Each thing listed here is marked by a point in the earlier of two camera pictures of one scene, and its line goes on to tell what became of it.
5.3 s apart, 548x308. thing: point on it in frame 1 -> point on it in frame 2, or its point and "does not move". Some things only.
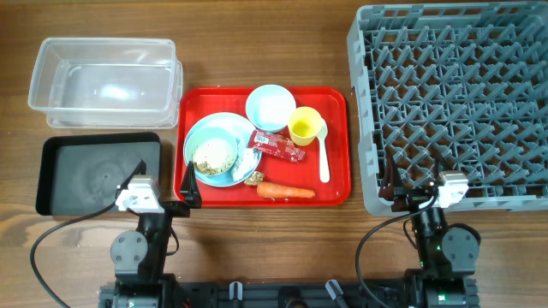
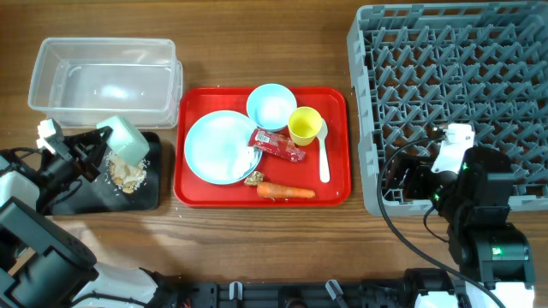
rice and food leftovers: (213, 156) -> (127, 176)
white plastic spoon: (324, 169) does not move
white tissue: (247, 157) does not move
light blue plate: (217, 144) does not move
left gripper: (190, 193) -> (77, 158)
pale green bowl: (212, 150) -> (124, 141)
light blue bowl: (268, 107) does not move
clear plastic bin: (102, 82) does not move
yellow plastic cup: (304, 126) does not move
